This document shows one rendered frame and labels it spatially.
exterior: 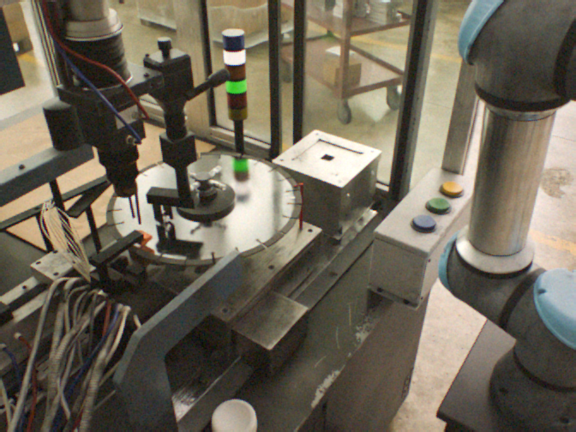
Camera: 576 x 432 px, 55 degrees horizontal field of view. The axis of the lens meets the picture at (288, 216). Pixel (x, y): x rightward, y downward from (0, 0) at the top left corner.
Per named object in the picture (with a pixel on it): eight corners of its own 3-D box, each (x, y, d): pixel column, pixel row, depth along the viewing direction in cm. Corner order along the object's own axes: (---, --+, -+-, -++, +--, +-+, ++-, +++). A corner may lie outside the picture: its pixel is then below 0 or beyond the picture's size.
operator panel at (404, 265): (423, 220, 130) (433, 165, 121) (468, 237, 125) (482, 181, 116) (366, 289, 112) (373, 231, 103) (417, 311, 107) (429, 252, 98)
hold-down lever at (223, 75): (202, 76, 86) (201, 59, 84) (233, 86, 83) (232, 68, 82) (165, 94, 81) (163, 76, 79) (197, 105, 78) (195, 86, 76)
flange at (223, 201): (164, 212, 99) (162, 201, 97) (190, 179, 107) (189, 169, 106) (222, 223, 96) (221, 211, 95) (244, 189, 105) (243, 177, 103)
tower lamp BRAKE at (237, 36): (232, 41, 118) (231, 27, 116) (249, 45, 116) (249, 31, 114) (219, 47, 115) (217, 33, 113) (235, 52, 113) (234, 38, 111)
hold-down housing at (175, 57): (185, 152, 92) (170, 30, 80) (203, 163, 89) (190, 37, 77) (157, 165, 89) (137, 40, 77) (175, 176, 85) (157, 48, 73)
